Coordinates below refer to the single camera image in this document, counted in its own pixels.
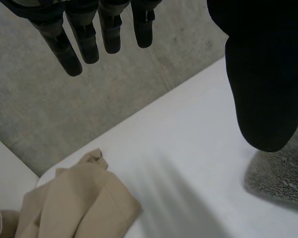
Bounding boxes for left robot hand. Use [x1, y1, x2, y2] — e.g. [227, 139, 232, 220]
[0, 0, 298, 153]

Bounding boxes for grey towel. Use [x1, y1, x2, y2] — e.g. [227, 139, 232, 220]
[243, 128, 298, 214]

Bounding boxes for beige shorts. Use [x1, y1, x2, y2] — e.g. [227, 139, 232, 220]
[0, 148, 143, 238]

